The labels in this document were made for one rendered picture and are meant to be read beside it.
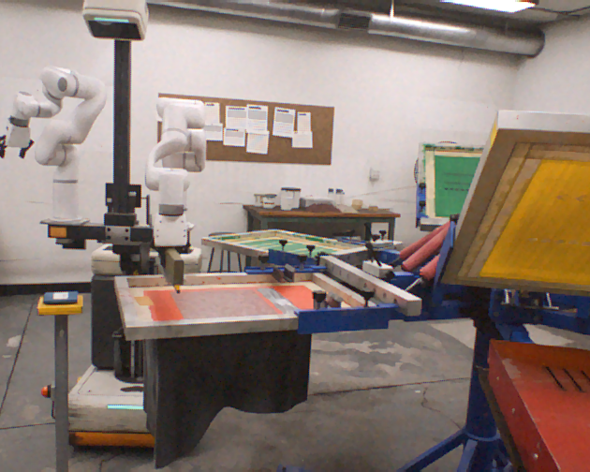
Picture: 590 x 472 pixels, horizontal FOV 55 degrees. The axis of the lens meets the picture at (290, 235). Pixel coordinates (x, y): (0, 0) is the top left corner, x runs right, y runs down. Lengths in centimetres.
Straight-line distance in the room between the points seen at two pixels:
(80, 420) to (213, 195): 331
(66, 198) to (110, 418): 106
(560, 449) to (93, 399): 232
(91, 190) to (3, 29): 153
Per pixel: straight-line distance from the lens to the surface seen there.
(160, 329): 157
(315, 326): 168
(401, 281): 210
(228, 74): 576
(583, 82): 670
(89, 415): 289
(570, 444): 89
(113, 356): 311
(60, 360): 200
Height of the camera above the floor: 148
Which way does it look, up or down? 9 degrees down
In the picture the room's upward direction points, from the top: 3 degrees clockwise
